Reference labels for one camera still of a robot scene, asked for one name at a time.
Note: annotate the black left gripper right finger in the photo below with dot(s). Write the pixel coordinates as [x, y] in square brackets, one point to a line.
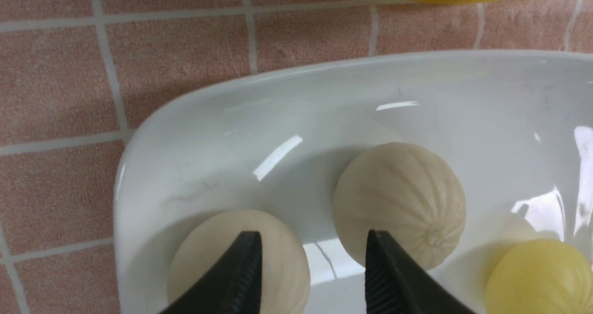
[396, 284]

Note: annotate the pink checkered tablecloth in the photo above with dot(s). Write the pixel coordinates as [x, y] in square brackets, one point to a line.
[78, 76]

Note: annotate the yellow steamed bun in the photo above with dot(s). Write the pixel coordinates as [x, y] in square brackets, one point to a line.
[541, 276]

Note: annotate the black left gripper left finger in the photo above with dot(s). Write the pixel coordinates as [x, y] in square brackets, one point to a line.
[231, 286]

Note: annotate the white square plate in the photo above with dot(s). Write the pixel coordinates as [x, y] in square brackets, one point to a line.
[514, 125]

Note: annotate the pale cream steamed bun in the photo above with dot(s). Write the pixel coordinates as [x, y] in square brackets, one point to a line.
[286, 273]

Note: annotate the beige steamed bun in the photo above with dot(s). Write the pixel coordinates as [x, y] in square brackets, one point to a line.
[406, 190]

